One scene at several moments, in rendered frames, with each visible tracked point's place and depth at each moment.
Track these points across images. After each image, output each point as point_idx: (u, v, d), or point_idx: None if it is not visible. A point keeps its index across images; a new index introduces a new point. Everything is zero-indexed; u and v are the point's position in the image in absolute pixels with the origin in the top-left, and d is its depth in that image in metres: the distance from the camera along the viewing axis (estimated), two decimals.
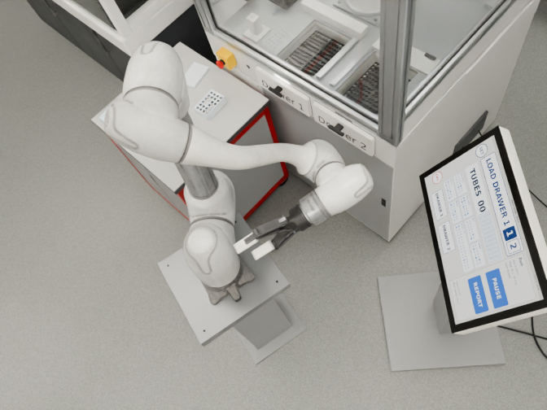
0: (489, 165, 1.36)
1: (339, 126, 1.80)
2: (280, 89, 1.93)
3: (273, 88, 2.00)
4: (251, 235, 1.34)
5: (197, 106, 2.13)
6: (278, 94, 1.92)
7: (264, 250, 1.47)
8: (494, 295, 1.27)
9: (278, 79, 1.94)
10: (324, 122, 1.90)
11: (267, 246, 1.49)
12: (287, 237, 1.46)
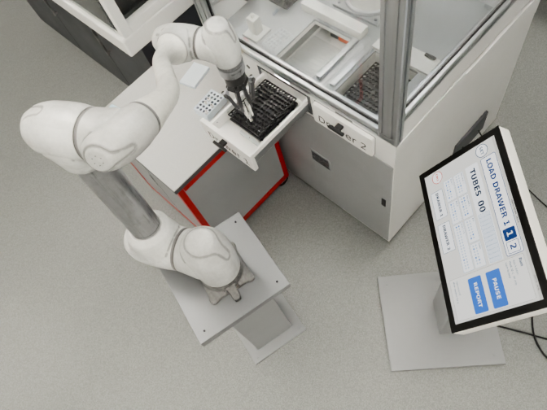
0: (489, 165, 1.36)
1: (339, 126, 1.80)
2: (225, 143, 1.86)
3: (219, 140, 1.93)
4: (251, 102, 1.78)
5: (197, 106, 2.13)
6: (222, 149, 1.85)
7: (244, 107, 1.80)
8: (494, 295, 1.27)
9: (223, 133, 1.87)
10: (324, 122, 1.90)
11: (242, 109, 1.78)
12: None
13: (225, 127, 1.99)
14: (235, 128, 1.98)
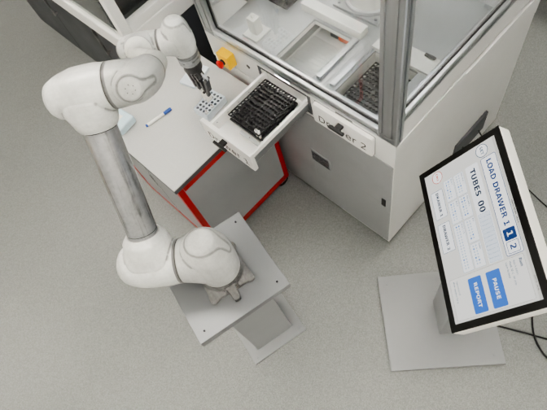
0: (489, 165, 1.36)
1: (339, 126, 1.80)
2: (225, 143, 1.86)
3: (219, 140, 1.93)
4: (207, 93, 2.06)
5: (197, 106, 2.13)
6: (222, 149, 1.85)
7: None
8: (494, 295, 1.27)
9: (223, 133, 1.87)
10: (324, 122, 1.90)
11: (201, 91, 2.08)
12: None
13: (225, 127, 1.99)
14: (235, 128, 1.98)
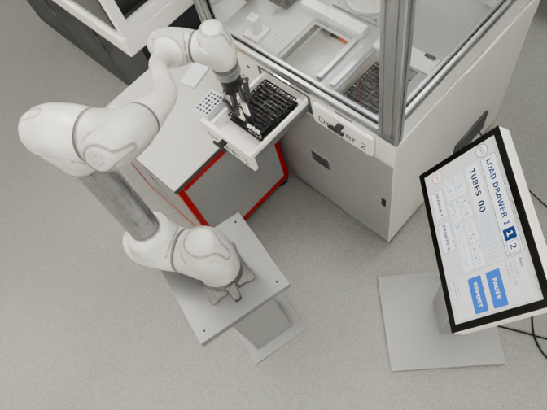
0: (489, 165, 1.36)
1: (339, 126, 1.80)
2: (225, 143, 1.86)
3: (219, 140, 1.93)
4: (247, 102, 1.79)
5: (197, 106, 2.13)
6: (222, 149, 1.85)
7: (239, 111, 1.81)
8: (494, 295, 1.27)
9: (223, 133, 1.87)
10: (324, 122, 1.90)
11: (238, 112, 1.79)
12: None
13: (225, 127, 1.99)
14: (235, 128, 1.98)
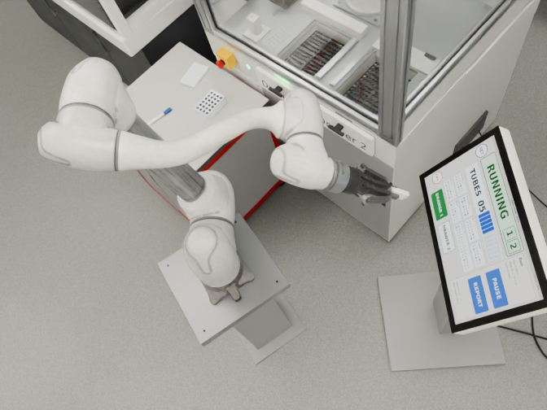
0: (489, 165, 1.36)
1: (339, 126, 1.80)
2: (280, 89, 1.93)
3: (273, 88, 2.00)
4: (390, 185, 1.41)
5: (197, 106, 2.13)
6: (278, 94, 1.92)
7: (394, 194, 1.42)
8: (494, 295, 1.27)
9: (278, 79, 1.94)
10: (324, 122, 1.90)
11: (395, 194, 1.40)
12: None
13: None
14: None
